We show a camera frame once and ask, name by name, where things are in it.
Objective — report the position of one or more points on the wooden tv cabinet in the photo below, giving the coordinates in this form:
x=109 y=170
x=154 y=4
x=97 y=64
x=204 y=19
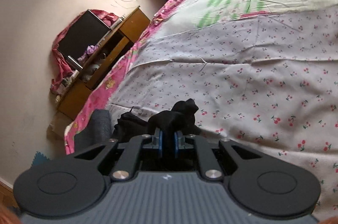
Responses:
x=110 y=49

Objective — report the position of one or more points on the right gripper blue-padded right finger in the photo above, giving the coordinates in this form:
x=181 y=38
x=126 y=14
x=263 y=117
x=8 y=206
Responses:
x=194 y=154

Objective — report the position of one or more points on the black tv monitor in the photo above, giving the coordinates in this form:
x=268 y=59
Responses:
x=87 y=30

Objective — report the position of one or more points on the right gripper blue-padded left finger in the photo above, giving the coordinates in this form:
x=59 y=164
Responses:
x=141 y=153

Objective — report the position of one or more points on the cherry print bed sheet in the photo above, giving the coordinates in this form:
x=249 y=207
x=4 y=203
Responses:
x=262 y=72

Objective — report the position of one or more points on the dark grey folded garment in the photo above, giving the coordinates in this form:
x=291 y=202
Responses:
x=97 y=130

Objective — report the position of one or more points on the black pants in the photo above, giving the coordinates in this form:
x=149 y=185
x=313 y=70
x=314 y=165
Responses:
x=180 y=118

